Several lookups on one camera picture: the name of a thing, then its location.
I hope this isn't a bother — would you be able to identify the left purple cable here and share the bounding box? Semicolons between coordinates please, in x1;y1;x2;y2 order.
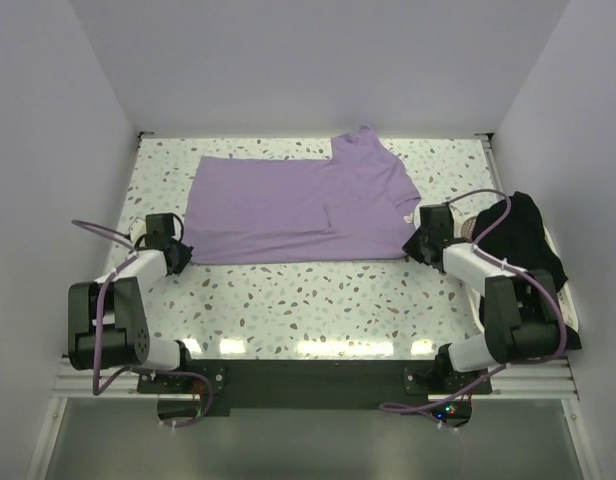
70;218;214;429

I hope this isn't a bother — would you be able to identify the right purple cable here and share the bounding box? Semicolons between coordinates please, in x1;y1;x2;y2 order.
377;189;572;424

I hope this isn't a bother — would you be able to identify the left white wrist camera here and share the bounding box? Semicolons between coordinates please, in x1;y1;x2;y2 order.
129;218;146;243

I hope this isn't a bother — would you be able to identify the black t shirt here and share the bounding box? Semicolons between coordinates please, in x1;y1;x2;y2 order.
464;191;582;350

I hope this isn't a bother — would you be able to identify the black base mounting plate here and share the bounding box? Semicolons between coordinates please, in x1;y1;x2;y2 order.
137;359;485;417

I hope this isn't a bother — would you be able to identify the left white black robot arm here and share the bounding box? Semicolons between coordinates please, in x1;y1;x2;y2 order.
68;213;195;392

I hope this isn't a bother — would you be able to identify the purple cable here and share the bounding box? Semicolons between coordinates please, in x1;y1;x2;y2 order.
377;189;572;424
70;218;214;429

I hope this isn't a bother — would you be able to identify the white laundry basket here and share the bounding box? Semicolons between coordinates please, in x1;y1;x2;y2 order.
454;210;579;333

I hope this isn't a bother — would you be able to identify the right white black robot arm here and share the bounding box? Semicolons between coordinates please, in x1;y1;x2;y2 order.
404;204;568;393

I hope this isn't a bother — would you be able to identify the purple t shirt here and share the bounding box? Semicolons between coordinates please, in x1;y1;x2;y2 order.
184;126;421;265

